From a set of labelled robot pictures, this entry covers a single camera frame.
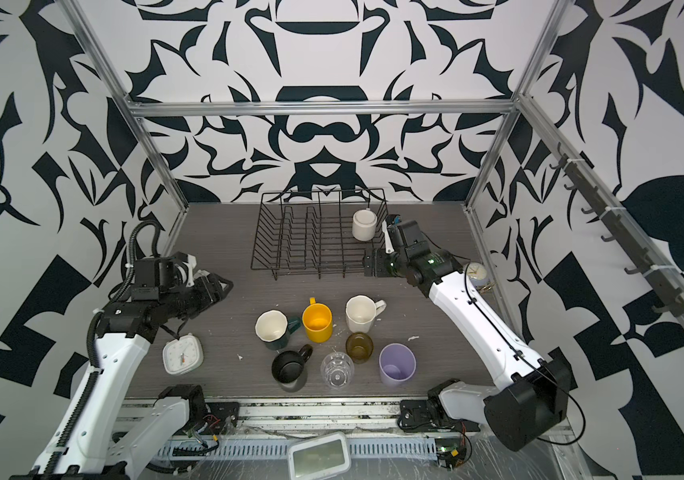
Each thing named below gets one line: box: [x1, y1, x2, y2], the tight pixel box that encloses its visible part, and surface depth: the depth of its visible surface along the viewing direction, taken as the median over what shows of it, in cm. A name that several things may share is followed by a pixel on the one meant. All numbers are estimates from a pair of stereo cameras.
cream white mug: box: [345, 294, 387, 333], surface depth 85 cm
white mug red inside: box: [352, 208, 378, 242], surface depth 106 cm
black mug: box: [271, 344, 313, 383], surface depth 83 cm
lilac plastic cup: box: [378, 342, 417, 385], surface depth 75 cm
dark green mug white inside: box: [254, 309, 302, 351], surface depth 82 cm
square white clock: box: [162, 333, 204, 375], surface depth 83 cm
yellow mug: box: [302, 297, 333, 343], surface depth 87 cm
